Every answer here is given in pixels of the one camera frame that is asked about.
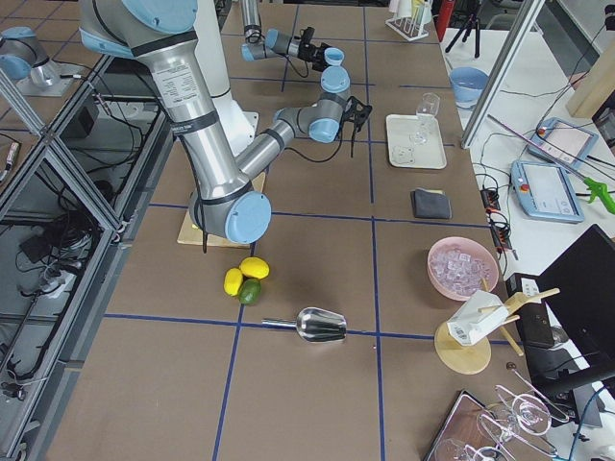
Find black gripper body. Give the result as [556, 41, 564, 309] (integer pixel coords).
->
[295, 27, 319, 65]

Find light blue cup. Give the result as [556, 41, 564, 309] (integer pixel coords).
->
[323, 47, 345, 67]

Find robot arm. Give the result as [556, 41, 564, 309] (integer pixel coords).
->
[79, 1, 351, 244]
[240, 0, 331, 72]

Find large blue bowl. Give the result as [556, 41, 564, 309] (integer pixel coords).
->
[449, 66, 489, 109]

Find pink bowl with ice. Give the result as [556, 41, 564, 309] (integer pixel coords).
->
[427, 236, 500, 301]

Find metal ice scoop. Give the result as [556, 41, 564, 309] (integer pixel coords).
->
[261, 306, 347, 343]

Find clear wine glass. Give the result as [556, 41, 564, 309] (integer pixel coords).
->
[410, 92, 440, 145]

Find cream bear serving tray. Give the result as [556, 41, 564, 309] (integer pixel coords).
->
[385, 114, 447, 170]

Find folded grey cloth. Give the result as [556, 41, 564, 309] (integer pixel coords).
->
[410, 188, 453, 219]

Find wooden cutting board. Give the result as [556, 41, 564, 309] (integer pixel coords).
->
[177, 172, 266, 249]

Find yellow lemon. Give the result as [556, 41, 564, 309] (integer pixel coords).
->
[223, 267, 244, 297]
[239, 256, 270, 279]

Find green lime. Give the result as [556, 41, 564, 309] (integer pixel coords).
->
[237, 279, 261, 305]

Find blue teach pendant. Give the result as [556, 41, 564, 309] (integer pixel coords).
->
[510, 160, 584, 224]

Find white carton on stand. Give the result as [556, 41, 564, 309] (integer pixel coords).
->
[446, 290, 508, 346]

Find wooden cup stand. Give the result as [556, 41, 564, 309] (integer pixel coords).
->
[434, 288, 560, 375]

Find black monitor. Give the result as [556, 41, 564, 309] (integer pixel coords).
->
[520, 224, 614, 397]

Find upturned wine glasses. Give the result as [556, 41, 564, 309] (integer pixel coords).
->
[424, 362, 570, 460]

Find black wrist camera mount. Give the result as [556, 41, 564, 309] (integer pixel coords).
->
[341, 96, 373, 133]

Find white wire cup rack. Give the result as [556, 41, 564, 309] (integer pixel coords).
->
[385, 0, 432, 42]

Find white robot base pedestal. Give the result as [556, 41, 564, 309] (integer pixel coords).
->
[193, 0, 256, 158]

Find black camera tripod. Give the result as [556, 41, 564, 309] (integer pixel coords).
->
[444, 0, 482, 59]

